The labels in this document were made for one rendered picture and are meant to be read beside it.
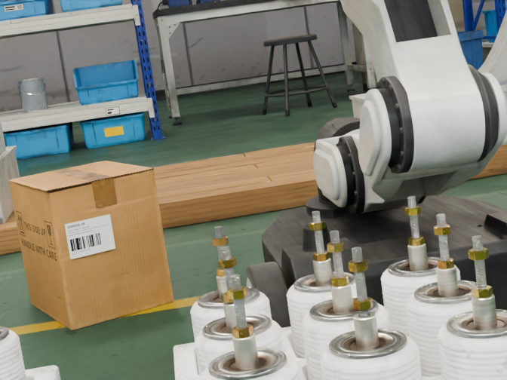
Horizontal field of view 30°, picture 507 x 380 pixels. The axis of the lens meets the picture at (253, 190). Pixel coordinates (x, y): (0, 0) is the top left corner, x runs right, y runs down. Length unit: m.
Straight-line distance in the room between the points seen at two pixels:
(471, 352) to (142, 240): 1.23
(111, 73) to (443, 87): 4.81
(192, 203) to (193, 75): 6.44
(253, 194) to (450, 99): 1.63
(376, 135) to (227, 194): 1.59
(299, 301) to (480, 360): 0.28
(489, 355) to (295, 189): 2.05
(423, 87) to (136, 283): 0.93
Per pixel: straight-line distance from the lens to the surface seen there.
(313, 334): 1.02
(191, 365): 1.16
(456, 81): 1.37
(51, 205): 1.97
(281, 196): 2.93
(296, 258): 1.46
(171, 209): 2.90
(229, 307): 1.02
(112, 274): 2.03
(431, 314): 1.03
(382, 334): 0.95
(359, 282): 0.91
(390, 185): 1.46
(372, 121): 1.35
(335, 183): 1.68
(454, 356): 0.94
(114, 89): 5.59
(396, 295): 1.15
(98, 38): 9.28
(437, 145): 1.35
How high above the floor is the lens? 0.57
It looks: 10 degrees down
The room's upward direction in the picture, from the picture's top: 8 degrees counter-clockwise
